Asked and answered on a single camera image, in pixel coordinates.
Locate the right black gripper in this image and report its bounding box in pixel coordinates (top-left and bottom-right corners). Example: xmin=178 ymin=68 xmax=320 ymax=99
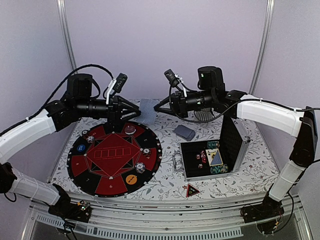
xmin=154 ymin=90 xmax=215 ymax=119

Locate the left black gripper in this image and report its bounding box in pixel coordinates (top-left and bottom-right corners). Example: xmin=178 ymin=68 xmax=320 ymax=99
xmin=76 ymin=94 xmax=142 ymax=126

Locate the dealt blue playing cards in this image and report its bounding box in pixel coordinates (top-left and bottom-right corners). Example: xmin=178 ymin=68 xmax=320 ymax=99
xmin=136 ymin=98 xmax=160 ymax=125

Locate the red black 100 chip stack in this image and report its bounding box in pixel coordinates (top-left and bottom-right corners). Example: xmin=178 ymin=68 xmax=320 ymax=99
xmin=142 ymin=148 xmax=151 ymax=157

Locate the blue white chip stack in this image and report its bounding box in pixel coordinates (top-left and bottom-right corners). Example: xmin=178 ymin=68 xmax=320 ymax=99
xmin=86 ymin=135 xmax=95 ymax=144

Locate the blue small blind button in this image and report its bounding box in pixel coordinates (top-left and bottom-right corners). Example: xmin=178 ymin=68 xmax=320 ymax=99
xmin=76 ymin=144 xmax=86 ymax=152

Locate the orange big blind button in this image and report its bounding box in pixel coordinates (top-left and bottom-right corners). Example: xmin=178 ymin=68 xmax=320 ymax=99
xmin=125 ymin=174 xmax=138 ymax=185

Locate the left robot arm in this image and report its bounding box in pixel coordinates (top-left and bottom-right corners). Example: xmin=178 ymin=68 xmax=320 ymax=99
xmin=0 ymin=64 xmax=141 ymax=217

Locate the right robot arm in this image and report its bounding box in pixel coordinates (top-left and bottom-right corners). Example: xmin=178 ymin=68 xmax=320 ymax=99
xmin=154 ymin=66 xmax=318 ymax=218

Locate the striped grey white cup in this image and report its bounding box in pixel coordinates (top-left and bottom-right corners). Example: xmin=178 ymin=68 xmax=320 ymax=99
xmin=194 ymin=108 xmax=215 ymax=121

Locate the round red black poker mat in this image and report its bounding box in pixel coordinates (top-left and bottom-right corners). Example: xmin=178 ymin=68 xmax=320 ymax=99
xmin=66 ymin=121 xmax=162 ymax=198

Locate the upper poker chip row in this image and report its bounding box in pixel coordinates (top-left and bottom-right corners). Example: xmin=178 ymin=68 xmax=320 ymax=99
xmin=207 ymin=140 xmax=220 ymax=149

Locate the poker chip row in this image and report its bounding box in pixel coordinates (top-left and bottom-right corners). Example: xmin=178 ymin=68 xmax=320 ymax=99
xmin=210 ymin=164 xmax=229 ymax=175
xmin=207 ymin=140 xmax=220 ymax=149

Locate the red dice group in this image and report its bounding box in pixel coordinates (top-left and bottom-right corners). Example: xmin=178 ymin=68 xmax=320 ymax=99
xmin=195 ymin=150 xmax=208 ymax=169

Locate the aluminium poker chip case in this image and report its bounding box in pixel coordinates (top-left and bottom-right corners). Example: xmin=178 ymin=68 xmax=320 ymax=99
xmin=172 ymin=117 xmax=251 ymax=182

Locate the boxed card deck ace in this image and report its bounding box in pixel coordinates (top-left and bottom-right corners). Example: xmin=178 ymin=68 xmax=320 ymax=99
xmin=205 ymin=148 xmax=223 ymax=166

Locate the lower poker chip row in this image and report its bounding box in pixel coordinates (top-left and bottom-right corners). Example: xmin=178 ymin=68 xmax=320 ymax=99
xmin=210 ymin=164 xmax=229 ymax=175

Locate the red black triangle card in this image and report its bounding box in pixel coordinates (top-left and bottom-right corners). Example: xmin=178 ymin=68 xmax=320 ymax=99
xmin=186 ymin=184 xmax=200 ymax=198

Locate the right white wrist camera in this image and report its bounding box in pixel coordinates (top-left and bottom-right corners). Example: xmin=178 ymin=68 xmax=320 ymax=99
xmin=164 ymin=69 xmax=187 ymax=97

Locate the front aluminium rail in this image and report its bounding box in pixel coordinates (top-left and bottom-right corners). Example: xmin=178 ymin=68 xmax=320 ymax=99
xmin=21 ymin=192 xmax=313 ymax=240

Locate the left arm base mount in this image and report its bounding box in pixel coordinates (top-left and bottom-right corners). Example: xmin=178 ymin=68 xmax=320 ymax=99
xmin=48 ymin=199 xmax=92 ymax=223

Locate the left aluminium frame post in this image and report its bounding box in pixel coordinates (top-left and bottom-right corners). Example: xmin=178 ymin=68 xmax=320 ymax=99
xmin=56 ymin=0 xmax=77 ymax=70

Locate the aluminium frame post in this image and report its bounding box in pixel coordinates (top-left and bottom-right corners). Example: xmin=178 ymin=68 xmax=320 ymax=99
xmin=56 ymin=0 xmax=77 ymax=70
xmin=248 ymin=0 xmax=275 ymax=95

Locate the right aluminium frame post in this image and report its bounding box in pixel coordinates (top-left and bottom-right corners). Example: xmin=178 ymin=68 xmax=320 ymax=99
xmin=248 ymin=0 xmax=275 ymax=95

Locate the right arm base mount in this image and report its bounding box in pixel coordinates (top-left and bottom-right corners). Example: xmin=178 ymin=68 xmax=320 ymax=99
xmin=240 ymin=197 xmax=285 ymax=223

